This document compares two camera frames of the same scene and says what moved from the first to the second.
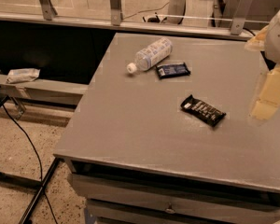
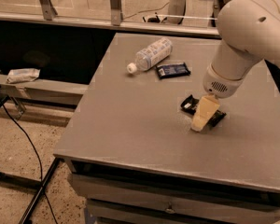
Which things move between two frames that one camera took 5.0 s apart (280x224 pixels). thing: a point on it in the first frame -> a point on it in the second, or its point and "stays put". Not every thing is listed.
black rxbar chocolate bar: [203, 111] stays put
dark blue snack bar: [171, 70] stays put
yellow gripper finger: [275, 91] -> [208, 105]
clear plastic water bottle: [150, 55] stays put
